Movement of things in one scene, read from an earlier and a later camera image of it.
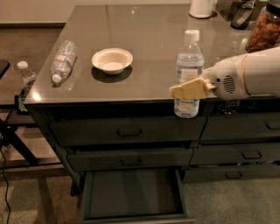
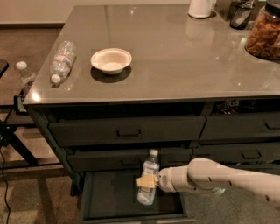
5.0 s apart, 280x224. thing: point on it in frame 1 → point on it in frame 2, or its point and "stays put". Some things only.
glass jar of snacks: (265, 31) stays put
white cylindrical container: (201, 9) stays put
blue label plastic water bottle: (190, 66) → (148, 181)
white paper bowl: (113, 60) stays put
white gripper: (226, 78) → (165, 179)
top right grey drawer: (245, 126) stays put
